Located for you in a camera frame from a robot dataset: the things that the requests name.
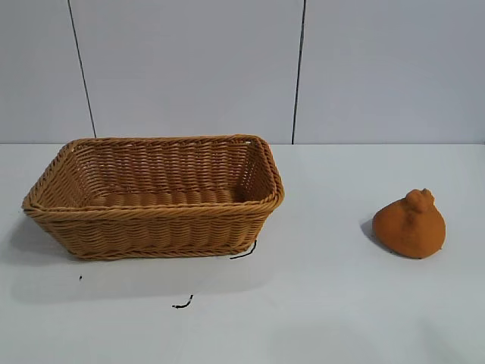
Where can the brown woven wicker basket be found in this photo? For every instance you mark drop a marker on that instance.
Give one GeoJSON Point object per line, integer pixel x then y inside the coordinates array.
{"type": "Point", "coordinates": [151, 227]}

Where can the orange fruit with knob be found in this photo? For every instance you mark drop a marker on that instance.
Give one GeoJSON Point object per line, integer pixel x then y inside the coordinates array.
{"type": "Point", "coordinates": [409, 232]}

